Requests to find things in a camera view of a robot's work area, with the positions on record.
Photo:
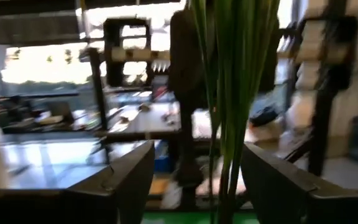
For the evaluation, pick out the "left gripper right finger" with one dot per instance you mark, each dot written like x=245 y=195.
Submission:
x=291 y=199

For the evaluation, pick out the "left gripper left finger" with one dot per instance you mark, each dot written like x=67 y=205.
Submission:
x=104 y=199

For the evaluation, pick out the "white flower bunch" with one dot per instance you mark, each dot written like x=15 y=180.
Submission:
x=244 y=62

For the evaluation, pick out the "blue box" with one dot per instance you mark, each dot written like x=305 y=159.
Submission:
x=163 y=161

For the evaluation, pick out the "green table mat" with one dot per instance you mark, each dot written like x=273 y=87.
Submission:
x=182 y=218

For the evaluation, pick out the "black storage rack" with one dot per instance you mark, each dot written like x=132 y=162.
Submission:
x=322 y=124

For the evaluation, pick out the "dark blue bag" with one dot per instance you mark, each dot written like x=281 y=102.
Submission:
x=264 y=115

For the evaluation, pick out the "white work table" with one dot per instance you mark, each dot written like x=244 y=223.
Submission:
x=154 y=121

